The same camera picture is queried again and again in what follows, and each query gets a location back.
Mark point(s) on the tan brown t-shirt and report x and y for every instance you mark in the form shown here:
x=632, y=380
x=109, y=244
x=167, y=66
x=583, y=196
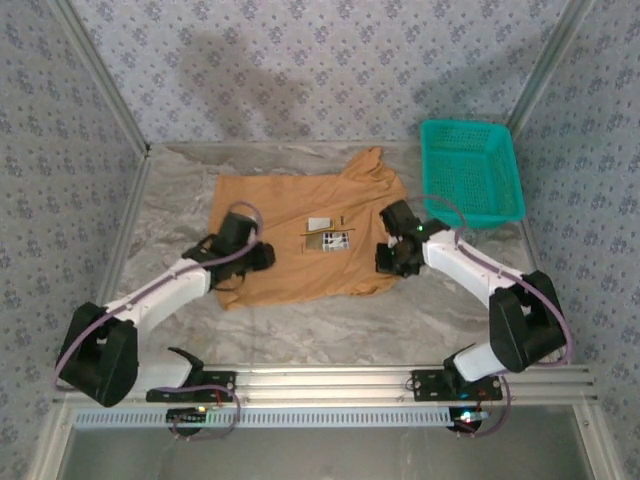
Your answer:
x=300, y=200

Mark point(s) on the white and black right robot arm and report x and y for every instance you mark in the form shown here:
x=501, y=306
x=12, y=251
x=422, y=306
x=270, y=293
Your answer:
x=460, y=260

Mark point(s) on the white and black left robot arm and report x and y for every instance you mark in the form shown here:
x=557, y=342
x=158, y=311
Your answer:
x=165, y=292

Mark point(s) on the teal plastic basket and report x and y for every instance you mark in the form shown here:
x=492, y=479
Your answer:
x=470, y=170

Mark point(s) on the black left controller board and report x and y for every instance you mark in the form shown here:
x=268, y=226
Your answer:
x=185, y=417

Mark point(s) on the black controller board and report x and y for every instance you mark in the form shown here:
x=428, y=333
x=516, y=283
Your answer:
x=467, y=419
x=185, y=417

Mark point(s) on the black right controller board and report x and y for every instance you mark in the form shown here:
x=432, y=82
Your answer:
x=467, y=419

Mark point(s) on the aluminium table side rail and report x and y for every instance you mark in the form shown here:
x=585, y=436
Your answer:
x=532, y=250
x=140, y=180

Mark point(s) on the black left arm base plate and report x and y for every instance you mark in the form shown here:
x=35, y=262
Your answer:
x=222, y=382

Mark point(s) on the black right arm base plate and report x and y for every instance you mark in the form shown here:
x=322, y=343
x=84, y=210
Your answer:
x=425, y=387

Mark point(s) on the aluminium mounting rail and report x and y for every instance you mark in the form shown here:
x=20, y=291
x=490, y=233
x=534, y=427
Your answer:
x=325, y=385

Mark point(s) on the aluminium frame post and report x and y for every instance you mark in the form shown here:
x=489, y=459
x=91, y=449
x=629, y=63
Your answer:
x=549, y=60
x=105, y=75

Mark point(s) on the aluminium frame leg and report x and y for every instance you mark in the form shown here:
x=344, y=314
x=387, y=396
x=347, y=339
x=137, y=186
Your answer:
x=595, y=440
x=52, y=440

